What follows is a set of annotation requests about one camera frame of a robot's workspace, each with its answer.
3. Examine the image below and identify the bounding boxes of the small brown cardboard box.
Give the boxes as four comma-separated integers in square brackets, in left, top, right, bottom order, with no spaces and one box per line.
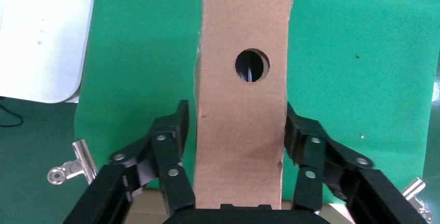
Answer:
[193,0,297,212]

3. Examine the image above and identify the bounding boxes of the thin black floor cable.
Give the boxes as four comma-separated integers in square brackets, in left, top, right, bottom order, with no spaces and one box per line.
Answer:
[0,97,25,129]

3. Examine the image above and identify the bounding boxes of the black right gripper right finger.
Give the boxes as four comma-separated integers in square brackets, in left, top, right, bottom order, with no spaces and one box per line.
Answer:
[283,101,429,224]

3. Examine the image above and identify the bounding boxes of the large open cardboard carton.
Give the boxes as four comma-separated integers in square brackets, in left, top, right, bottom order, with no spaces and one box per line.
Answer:
[125,187,355,224]

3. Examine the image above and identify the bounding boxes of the white robot body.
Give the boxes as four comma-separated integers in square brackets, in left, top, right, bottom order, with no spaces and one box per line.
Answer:
[0,0,96,105]

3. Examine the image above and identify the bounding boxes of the silver binder clip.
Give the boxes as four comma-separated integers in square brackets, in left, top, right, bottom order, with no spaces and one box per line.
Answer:
[401,177,434,224]
[46,139,99,186]

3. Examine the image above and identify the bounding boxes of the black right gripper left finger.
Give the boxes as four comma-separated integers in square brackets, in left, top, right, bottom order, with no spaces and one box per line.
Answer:
[63,99,197,224]

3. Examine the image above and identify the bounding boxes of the large green tablecloth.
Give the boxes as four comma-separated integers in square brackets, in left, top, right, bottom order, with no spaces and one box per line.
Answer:
[74,0,440,206]

